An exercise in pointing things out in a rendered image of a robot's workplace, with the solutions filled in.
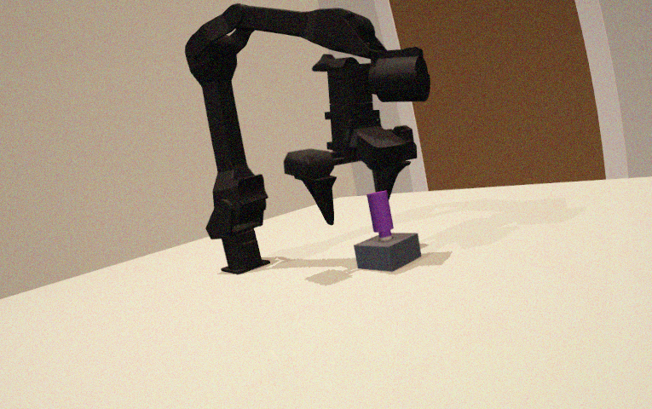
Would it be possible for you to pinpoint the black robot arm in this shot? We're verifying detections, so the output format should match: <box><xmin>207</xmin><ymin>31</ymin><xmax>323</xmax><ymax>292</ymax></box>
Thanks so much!
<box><xmin>185</xmin><ymin>3</ymin><xmax>430</xmax><ymax>275</ymax></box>

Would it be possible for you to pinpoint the white marker with purple band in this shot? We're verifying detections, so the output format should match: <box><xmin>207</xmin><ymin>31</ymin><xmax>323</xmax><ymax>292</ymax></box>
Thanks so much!
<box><xmin>378</xmin><ymin>230</ymin><xmax>392</xmax><ymax>241</ymax></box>

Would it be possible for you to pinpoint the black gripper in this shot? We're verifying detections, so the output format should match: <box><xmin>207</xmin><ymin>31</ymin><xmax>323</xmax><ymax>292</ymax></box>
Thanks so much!
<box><xmin>283</xmin><ymin>102</ymin><xmax>417</xmax><ymax>225</ymax></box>

